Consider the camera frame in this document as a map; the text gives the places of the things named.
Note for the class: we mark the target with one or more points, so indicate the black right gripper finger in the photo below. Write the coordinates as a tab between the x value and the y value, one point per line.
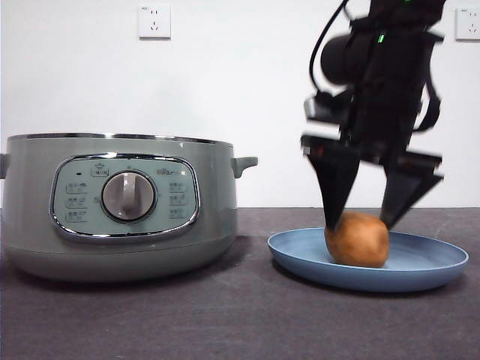
405	191
335	180

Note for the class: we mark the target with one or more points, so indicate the pale green electric steamer pot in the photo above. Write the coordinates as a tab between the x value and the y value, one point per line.
213	210

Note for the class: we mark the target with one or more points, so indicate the blue round plate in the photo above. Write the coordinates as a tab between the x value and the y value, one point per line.
423	258

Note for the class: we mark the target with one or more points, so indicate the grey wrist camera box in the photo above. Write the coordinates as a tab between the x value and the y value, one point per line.
326	110

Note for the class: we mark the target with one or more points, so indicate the brown potato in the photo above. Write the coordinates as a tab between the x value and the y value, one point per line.
356	243

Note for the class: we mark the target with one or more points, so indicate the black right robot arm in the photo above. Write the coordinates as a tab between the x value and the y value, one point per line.
390	75

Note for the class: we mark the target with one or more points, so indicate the white wall socket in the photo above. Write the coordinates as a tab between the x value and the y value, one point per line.
154	21
468	24

